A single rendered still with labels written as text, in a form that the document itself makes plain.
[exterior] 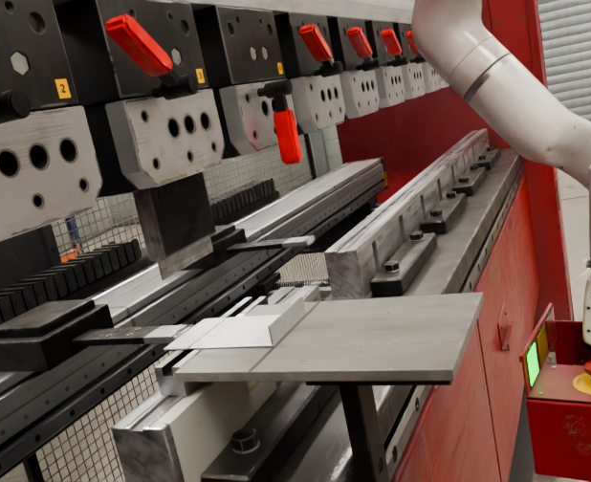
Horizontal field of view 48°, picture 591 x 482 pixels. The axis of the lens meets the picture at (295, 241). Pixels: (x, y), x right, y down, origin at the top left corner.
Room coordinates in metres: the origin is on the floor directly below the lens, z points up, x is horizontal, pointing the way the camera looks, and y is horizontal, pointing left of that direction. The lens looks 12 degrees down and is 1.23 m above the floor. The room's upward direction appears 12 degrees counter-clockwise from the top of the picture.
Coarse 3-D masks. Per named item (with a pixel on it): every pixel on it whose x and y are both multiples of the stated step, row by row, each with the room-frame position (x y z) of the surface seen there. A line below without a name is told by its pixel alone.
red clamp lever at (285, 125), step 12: (276, 84) 0.78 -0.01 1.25; (288, 84) 0.78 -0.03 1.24; (264, 96) 0.80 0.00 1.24; (276, 96) 0.78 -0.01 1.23; (276, 108) 0.79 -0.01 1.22; (288, 108) 0.78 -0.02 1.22; (276, 120) 0.78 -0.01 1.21; (288, 120) 0.78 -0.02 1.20; (276, 132) 0.79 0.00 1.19; (288, 132) 0.78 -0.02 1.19; (288, 144) 0.78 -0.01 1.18; (288, 156) 0.78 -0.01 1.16; (300, 156) 0.78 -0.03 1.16
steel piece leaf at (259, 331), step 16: (224, 320) 0.71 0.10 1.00; (240, 320) 0.70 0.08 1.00; (256, 320) 0.69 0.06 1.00; (272, 320) 0.68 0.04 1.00; (288, 320) 0.64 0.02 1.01; (208, 336) 0.67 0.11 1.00; (224, 336) 0.66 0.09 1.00; (240, 336) 0.65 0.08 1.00; (256, 336) 0.64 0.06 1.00; (272, 336) 0.60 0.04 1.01
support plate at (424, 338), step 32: (320, 320) 0.65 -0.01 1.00; (352, 320) 0.63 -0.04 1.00; (384, 320) 0.61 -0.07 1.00; (416, 320) 0.60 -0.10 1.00; (448, 320) 0.58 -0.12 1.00; (224, 352) 0.62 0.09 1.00; (256, 352) 0.60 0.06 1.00; (288, 352) 0.58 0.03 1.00; (320, 352) 0.57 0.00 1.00; (352, 352) 0.55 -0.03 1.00; (384, 352) 0.54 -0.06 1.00; (416, 352) 0.52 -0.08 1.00; (448, 352) 0.51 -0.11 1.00
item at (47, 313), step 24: (48, 312) 0.78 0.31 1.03; (72, 312) 0.77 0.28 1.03; (96, 312) 0.79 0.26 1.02; (0, 336) 0.75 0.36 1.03; (24, 336) 0.73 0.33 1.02; (48, 336) 0.72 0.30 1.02; (72, 336) 0.75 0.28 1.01; (96, 336) 0.74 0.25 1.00; (120, 336) 0.72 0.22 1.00; (144, 336) 0.70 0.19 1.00; (168, 336) 0.69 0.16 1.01; (0, 360) 0.74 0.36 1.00; (24, 360) 0.72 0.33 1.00; (48, 360) 0.71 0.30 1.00
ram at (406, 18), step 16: (64, 0) 0.58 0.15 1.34; (176, 0) 0.68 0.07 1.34; (192, 0) 0.71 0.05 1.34; (208, 0) 0.74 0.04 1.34; (224, 0) 0.77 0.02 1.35; (240, 0) 0.81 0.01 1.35; (256, 0) 0.85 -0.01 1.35; (272, 0) 0.89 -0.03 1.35; (288, 0) 0.94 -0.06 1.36; (304, 0) 1.00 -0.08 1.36; (320, 0) 1.06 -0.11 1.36; (336, 0) 1.12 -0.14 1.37; (336, 16) 1.12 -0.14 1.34; (352, 16) 1.19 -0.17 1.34; (368, 16) 1.28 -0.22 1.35; (384, 16) 1.39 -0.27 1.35; (400, 16) 1.50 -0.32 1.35
